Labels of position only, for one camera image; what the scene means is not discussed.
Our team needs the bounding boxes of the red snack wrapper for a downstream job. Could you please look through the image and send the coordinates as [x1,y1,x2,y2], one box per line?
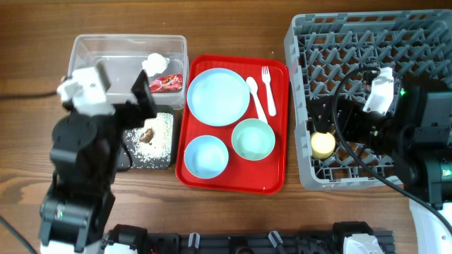
[149,73,183,93]

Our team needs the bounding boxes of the white napkin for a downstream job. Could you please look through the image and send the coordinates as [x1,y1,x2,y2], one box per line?
[142,53,170,78]

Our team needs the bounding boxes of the yellow cup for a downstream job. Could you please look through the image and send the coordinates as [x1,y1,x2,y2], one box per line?
[311,132,335,159]

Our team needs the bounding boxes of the rice and food scraps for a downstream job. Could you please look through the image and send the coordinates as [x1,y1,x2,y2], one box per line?
[123,111,174,169]

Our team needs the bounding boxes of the white plastic fork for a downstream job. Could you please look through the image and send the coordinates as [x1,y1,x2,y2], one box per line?
[261,66,277,116]

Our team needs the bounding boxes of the white plastic spoon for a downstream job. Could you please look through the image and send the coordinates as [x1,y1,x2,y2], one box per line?
[246,77,268,123]

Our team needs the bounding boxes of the green bowl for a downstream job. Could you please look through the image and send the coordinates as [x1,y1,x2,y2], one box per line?
[231,119,276,161]

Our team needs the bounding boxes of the light blue plate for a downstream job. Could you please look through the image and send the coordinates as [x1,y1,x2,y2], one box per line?
[186,68,250,127]

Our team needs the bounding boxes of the light blue bowl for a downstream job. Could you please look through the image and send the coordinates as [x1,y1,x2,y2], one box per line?
[184,135,229,179]

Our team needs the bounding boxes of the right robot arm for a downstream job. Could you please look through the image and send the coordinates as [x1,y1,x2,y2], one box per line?
[307,74,451,253]

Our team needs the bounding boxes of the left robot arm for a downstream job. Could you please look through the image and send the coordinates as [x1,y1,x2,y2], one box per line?
[39,68,157,253]

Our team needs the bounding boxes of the black waste tray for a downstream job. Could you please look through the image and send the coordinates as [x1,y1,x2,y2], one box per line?
[116,102,176,172]

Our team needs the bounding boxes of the grey dishwasher rack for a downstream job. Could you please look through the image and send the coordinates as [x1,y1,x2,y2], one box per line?
[284,9,451,191]

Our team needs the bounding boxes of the clear plastic bin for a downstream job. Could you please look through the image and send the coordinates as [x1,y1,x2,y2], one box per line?
[68,34,189,110]

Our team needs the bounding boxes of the right black cable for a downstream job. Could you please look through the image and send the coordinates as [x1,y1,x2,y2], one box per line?
[332,66,452,237]

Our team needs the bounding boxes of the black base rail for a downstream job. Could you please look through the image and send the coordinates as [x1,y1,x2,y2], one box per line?
[102,222,395,254]

